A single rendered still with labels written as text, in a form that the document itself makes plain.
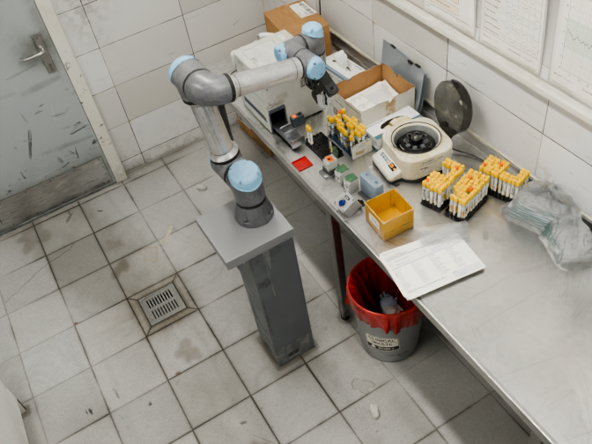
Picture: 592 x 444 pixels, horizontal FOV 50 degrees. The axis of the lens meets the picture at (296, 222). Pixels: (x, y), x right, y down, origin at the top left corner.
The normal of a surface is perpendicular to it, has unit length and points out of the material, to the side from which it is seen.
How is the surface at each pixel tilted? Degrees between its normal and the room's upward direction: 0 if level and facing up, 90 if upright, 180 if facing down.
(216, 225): 1
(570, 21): 94
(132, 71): 90
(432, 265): 1
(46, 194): 91
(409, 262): 0
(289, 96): 90
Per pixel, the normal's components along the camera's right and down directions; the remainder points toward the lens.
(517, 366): -0.13, -0.68
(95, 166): 0.50, 0.58
